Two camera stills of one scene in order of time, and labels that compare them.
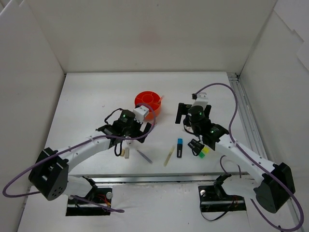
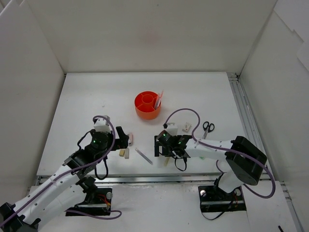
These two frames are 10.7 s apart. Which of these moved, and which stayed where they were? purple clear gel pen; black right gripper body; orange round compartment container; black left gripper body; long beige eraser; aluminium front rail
Moved: black right gripper body; black left gripper body
Stayed: long beige eraser; aluminium front rail; purple clear gel pen; orange round compartment container
